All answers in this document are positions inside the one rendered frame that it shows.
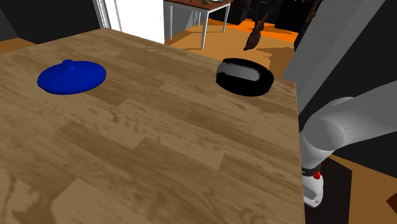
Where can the white-legged wooden side table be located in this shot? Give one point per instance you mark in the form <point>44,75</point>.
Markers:
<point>204,12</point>

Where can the white door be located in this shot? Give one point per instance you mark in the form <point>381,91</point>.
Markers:
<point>136,17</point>

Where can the black round bowl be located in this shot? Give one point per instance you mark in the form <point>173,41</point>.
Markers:
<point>248,83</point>

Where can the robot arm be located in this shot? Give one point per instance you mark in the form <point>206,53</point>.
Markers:
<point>338,127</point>

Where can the blue pot lid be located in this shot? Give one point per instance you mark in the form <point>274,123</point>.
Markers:
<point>73,77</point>

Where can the brown broom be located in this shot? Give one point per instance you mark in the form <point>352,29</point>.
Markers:
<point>253,37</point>

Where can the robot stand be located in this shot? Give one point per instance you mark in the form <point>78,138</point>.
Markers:
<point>336,192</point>

